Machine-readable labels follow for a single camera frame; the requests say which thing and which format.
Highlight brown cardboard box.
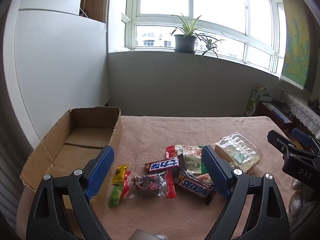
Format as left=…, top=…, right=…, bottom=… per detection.
left=20, top=106, right=123, bottom=239

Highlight dark wooden cabinet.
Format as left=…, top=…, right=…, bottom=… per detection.
left=255, top=101, right=294, bottom=130

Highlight brown chocolate bar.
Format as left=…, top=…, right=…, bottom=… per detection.
left=172, top=167, right=217, bottom=205

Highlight yellow candy packet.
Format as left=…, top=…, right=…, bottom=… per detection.
left=111, top=164, right=129, bottom=185

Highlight white cabinet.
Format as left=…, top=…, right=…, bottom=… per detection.
left=2, top=0, right=110, bottom=150

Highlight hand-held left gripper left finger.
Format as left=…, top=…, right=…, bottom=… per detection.
left=26, top=145, right=115, bottom=240

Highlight green candy packet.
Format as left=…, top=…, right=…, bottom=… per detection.
left=109, top=183, right=123, bottom=207

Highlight white ribbed radiator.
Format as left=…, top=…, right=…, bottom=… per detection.
left=0, top=140, right=28, bottom=228

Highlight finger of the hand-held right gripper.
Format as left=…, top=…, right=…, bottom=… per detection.
left=291, top=127, right=320, bottom=156
left=267, top=129, right=320, bottom=167

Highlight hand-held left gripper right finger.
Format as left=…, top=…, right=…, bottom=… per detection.
left=201, top=145, right=290, bottom=240

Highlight potted spider plant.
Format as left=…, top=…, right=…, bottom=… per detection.
left=171, top=13, right=227, bottom=60

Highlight dark cake packet red ends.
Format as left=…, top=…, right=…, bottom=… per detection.
left=131, top=171, right=177, bottom=200

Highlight person's right hand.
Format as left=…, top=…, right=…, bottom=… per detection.
left=287, top=179, right=320, bottom=227

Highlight blue label chocolate bar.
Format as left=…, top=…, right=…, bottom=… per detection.
left=144, top=157, right=181, bottom=175

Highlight clear bagged sliced bread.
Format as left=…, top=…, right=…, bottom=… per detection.
left=214, top=132, right=263, bottom=175

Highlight wall map poster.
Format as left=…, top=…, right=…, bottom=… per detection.
left=277, top=0, right=318, bottom=93

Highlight green printed carton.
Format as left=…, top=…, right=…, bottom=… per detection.
left=246, top=86, right=272, bottom=117

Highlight white lace cloth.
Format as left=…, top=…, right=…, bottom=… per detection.
left=284, top=91, right=320, bottom=139

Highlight brown wooden cupboard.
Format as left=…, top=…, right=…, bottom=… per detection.
left=80, top=0, right=111, bottom=23

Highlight green white snack pouch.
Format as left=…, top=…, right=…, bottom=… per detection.
left=165, top=144, right=213, bottom=180

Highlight small clear red-ended packet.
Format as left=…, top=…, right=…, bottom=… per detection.
left=121, top=171, right=132, bottom=200

